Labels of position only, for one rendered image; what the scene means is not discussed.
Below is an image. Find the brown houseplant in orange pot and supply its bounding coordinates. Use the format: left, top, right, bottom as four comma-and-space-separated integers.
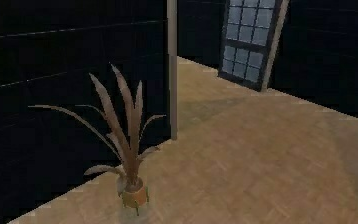
28, 63, 167, 217

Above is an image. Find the dark framed glass-pane door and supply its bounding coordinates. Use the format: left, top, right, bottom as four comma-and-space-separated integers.
217, 0, 291, 93

